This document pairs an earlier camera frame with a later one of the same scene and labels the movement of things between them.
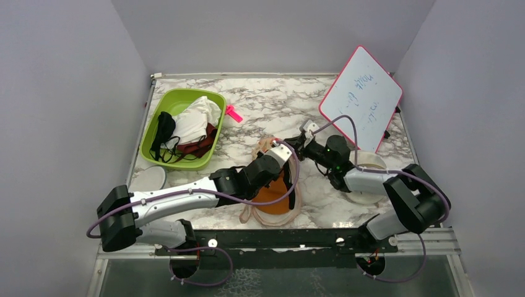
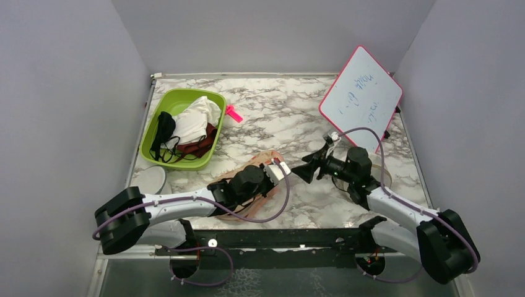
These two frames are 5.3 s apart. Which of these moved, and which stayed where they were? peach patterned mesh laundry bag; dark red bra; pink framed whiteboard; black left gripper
Moved: peach patterned mesh laundry bag
Stayed: pink framed whiteboard; dark red bra; black left gripper
